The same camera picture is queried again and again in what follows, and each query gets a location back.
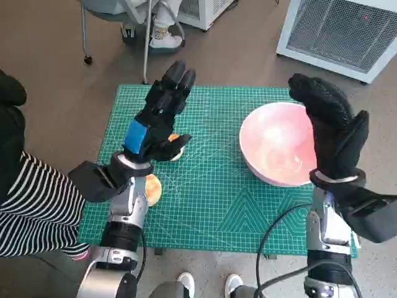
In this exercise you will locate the pink bowl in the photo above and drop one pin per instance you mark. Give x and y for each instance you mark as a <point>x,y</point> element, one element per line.
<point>273,146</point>

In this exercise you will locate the round toy bread bun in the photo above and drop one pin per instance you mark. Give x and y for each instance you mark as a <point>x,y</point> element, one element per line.
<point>154,191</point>

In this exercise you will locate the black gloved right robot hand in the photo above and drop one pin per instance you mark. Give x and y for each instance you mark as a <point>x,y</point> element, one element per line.
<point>332,130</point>

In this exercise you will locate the grey office chair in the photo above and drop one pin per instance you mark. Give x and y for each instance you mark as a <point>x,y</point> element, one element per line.
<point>105,14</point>

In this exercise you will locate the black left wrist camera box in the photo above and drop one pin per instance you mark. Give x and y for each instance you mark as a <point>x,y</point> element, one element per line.
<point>90,183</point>

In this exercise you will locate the grey leg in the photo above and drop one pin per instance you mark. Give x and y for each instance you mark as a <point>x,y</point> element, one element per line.
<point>245,292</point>
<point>167,290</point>

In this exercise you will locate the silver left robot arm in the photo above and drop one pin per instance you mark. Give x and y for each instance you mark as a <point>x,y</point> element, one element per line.
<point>124,201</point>

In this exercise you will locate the white shoe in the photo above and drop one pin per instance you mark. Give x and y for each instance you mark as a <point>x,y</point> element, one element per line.
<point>233,284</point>
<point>186,284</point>

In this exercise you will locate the large white mesh cabinet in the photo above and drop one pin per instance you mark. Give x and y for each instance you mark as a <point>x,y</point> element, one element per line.
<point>335,34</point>

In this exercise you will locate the small white mesh cabinet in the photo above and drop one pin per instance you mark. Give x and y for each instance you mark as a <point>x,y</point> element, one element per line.
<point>203,15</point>

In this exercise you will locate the black table bracket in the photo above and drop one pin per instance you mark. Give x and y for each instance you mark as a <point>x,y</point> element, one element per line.
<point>159,251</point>

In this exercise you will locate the green cutting mat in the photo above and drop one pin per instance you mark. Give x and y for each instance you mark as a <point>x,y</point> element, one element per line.
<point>211,186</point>

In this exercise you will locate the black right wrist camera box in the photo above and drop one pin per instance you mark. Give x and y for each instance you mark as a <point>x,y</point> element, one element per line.
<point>372,217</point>

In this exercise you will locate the silver metal pole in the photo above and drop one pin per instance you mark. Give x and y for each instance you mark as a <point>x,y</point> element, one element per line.
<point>146,46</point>

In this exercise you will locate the long toy bread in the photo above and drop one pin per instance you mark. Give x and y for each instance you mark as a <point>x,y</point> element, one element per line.
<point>178,155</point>

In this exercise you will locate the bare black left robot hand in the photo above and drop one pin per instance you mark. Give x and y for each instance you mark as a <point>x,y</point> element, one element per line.
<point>161,105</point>

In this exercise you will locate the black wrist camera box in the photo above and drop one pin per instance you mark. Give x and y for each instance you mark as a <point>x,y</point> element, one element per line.
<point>372,217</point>
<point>90,183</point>

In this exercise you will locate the person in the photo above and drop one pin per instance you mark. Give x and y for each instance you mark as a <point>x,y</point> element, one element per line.
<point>31,201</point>
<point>161,38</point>

